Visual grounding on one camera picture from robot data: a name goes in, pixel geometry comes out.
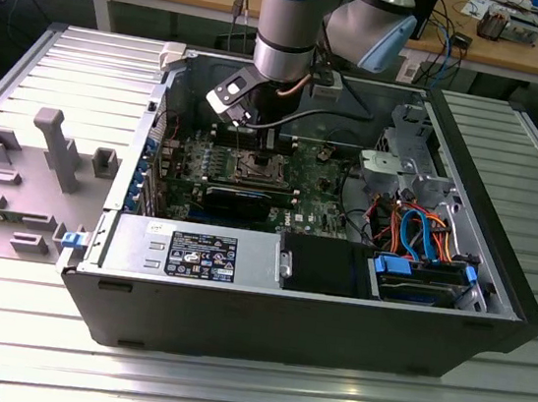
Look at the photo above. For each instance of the grey metal drive cage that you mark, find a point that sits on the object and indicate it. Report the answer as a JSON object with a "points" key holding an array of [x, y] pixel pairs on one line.
{"points": [[377, 168]]}

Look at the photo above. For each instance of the grey parts rack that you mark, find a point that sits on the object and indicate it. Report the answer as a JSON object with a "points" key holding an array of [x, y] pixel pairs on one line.
{"points": [[11, 199]]}

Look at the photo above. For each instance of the green RAM stick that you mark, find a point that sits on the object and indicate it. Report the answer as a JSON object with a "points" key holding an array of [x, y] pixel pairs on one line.
{"points": [[282, 195]]}

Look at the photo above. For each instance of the green motherboard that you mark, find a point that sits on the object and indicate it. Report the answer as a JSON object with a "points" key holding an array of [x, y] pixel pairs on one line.
{"points": [[320, 208]]}

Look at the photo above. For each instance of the black graphics card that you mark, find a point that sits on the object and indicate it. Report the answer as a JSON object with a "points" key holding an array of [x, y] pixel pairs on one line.
{"points": [[236, 204]]}

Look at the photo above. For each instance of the small black box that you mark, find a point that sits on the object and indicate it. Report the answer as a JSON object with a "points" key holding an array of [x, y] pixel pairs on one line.
{"points": [[461, 40]]}

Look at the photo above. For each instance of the black PC case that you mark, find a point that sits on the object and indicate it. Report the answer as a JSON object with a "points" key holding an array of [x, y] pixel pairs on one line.
{"points": [[258, 323]]}

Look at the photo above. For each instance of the white power strip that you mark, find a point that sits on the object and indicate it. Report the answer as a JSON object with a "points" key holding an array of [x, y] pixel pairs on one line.
{"points": [[412, 73]]}

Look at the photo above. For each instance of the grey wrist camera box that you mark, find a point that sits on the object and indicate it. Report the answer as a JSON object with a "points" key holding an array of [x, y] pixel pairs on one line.
{"points": [[327, 87]]}

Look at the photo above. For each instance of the silver power supply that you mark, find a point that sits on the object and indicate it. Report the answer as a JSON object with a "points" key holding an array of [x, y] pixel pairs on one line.
{"points": [[129, 247]]}

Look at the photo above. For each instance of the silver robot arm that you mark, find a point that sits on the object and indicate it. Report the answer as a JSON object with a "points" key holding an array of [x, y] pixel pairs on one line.
{"points": [[287, 25]]}

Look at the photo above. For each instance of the black RAM slot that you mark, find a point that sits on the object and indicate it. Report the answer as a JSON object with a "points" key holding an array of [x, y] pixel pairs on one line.
{"points": [[286, 152], [287, 147], [288, 136], [288, 141]]}

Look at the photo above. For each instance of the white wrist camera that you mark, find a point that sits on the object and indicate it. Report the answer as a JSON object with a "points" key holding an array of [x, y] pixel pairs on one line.
{"points": [[231, 92]]}

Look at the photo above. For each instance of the blue case latch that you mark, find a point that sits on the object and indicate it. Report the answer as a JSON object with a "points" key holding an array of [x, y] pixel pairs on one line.
{"points": [[72, 240]]}

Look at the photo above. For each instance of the black tower box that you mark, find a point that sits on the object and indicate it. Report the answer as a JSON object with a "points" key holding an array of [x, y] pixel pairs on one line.
{"points": [[427, 14]]}

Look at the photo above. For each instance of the grey metal device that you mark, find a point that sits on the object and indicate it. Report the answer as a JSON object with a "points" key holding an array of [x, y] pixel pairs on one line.
{"points": [[525, 29]]}

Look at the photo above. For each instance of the hard disk blue carrier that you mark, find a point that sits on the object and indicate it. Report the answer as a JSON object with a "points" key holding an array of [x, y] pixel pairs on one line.
{"points": [[389, 268]]}

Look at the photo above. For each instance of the CPU socket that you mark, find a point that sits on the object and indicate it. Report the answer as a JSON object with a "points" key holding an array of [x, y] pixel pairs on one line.
{"points": [[289, 176]]}

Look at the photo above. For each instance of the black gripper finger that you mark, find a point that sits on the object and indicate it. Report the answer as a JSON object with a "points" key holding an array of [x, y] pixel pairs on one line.
{"points": [[271, 147]]}

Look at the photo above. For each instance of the metal heat sink cooler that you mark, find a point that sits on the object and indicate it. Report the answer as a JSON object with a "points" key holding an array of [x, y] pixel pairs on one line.
{"points": [[493, 24]]}

